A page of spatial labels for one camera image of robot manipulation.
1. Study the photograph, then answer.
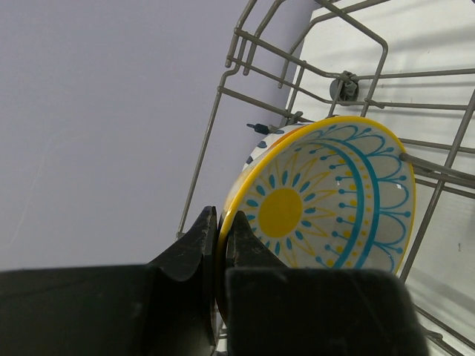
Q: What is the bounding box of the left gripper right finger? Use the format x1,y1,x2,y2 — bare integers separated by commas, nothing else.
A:
225,213,429,355

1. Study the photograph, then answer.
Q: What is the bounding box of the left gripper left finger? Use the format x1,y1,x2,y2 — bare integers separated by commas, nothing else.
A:
1,206,217,355

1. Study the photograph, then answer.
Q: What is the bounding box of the yellow blue sun bowl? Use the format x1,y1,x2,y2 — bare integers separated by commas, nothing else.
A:
215,116,416,315

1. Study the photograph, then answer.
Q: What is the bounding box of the grey wire dish rack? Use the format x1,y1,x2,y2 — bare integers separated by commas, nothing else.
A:
174,0,475,356

